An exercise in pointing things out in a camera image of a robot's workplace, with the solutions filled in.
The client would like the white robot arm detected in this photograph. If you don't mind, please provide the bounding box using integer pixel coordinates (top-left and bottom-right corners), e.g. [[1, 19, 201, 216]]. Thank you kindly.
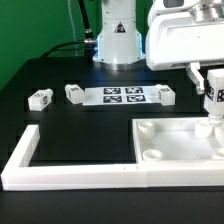
[[94, 0, 224, 94]]

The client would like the grey thin cable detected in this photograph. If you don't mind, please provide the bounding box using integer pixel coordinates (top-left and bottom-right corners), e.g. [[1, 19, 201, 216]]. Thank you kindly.
[[67, 0, 78, 57]]

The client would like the white square tabletop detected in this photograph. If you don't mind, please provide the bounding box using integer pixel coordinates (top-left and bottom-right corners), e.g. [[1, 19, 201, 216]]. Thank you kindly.
[[132, 117, 224, 163]]

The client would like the white sheet with fiducial tags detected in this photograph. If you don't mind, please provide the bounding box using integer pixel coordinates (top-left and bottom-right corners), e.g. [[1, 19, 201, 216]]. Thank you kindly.
[[84, 86, 160, 106]]

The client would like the white U-shaped obstacle fence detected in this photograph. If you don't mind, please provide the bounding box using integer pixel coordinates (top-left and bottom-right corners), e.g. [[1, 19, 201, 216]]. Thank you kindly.
[[1, 125, 224, 191]]

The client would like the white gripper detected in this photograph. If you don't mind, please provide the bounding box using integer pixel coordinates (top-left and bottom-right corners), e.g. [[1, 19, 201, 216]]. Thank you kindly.
[[146, 12, 224, 95]]

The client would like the black cable thick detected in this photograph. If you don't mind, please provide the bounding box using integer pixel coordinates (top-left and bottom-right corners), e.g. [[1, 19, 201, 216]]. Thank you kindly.
[[40, 0, 98, 58]]

